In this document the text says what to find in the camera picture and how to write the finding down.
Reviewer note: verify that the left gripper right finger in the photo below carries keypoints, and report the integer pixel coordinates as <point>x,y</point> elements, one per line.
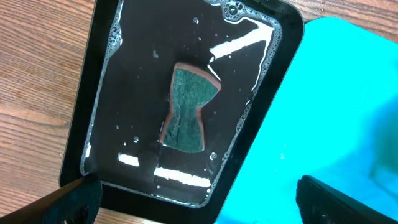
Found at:
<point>320,203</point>

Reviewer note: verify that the black water tray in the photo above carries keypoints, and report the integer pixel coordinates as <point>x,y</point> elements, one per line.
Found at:
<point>123,100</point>

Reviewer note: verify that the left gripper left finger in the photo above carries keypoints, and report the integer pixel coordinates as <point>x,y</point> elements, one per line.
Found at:
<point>77,202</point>

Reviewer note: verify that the teal plastic tray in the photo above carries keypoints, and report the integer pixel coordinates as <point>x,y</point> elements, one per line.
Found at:
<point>334,117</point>

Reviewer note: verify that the pink green sponge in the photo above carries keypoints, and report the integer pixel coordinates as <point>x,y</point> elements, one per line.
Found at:
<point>191,89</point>

